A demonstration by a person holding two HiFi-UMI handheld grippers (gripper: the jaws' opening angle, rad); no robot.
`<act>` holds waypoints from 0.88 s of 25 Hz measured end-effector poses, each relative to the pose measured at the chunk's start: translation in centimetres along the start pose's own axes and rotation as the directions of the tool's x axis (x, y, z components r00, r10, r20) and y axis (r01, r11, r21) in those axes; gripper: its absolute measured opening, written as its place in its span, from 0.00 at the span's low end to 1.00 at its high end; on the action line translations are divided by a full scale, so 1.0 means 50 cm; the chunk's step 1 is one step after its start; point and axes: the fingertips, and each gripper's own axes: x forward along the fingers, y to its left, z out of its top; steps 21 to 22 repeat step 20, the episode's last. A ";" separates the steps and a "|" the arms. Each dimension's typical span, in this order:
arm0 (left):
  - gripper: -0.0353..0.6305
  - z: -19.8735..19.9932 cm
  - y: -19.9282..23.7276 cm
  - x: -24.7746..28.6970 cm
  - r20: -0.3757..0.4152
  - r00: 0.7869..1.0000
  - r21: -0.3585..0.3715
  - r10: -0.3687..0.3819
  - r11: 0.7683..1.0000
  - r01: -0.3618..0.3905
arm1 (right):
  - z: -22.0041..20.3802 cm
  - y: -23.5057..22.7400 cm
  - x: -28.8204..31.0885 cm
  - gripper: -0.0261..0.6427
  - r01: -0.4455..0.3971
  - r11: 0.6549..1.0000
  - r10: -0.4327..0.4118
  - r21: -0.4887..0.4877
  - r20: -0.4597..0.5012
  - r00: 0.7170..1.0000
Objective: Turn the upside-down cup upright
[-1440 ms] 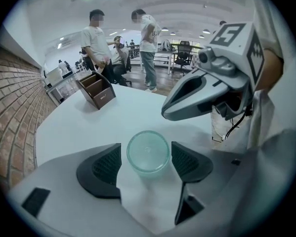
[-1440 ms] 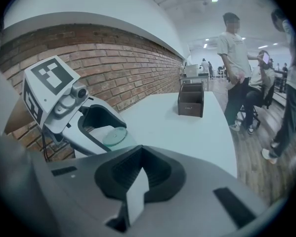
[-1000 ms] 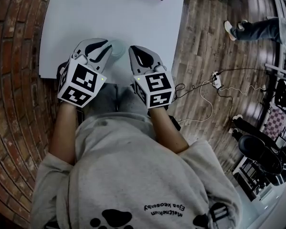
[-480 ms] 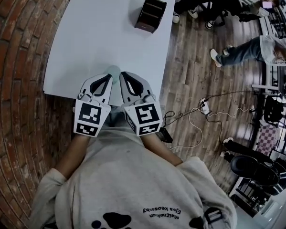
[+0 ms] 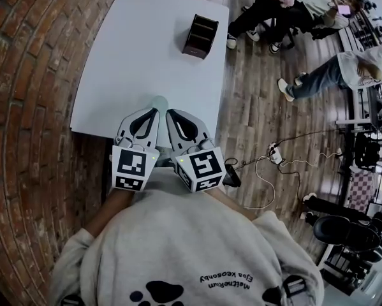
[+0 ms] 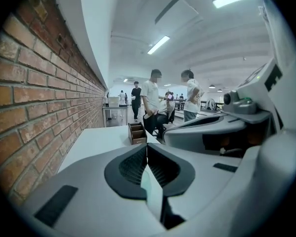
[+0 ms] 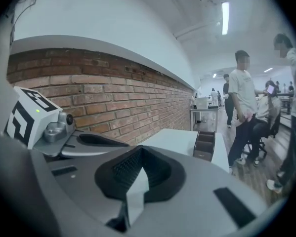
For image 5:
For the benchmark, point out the grey printed T-shirt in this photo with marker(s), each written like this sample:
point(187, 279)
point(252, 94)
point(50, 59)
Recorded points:
point(184, 244)

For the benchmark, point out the clear greenish cup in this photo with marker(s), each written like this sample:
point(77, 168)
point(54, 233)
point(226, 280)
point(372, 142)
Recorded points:
point(159, 102)

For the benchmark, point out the black equipment stand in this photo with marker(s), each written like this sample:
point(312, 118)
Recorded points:
point(367, 151)

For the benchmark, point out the person's left forearm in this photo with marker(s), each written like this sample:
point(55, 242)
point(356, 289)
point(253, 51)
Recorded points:
point(111, 212)

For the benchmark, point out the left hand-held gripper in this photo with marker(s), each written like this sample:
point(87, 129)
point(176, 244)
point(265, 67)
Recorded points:
point(130, 167)

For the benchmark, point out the person's right forearm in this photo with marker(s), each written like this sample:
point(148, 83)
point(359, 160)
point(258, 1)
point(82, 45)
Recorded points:
point(235, 206)

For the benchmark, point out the white power strip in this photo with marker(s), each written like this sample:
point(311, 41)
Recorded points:
point(276, 154)

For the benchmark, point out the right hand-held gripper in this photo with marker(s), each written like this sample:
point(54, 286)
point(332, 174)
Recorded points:
point(203, 167)

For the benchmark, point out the pink smartphone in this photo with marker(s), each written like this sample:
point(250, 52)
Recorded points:
point(343, 10)

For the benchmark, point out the pink checkered mat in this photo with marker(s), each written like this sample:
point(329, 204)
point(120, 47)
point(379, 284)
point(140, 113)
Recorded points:
point(363, 190)

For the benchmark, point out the dark brown organizer box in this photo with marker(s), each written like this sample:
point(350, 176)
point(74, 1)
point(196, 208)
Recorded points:
point(198, 38)

